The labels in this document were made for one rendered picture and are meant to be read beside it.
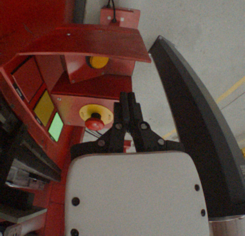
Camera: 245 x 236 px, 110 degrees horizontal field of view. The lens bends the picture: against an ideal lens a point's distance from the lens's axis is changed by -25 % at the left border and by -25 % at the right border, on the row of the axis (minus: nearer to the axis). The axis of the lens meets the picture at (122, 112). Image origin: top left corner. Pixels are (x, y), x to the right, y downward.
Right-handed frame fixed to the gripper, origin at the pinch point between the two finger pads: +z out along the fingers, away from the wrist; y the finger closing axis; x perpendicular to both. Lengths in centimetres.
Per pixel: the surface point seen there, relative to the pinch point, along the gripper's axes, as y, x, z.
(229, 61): 109, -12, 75
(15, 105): -28.5, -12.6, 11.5
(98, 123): -3.8, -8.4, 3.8
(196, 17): 57, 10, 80
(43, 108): -12.9, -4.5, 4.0
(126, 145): 34, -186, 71
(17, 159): -31.4, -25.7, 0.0
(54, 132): -13.0, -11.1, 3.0
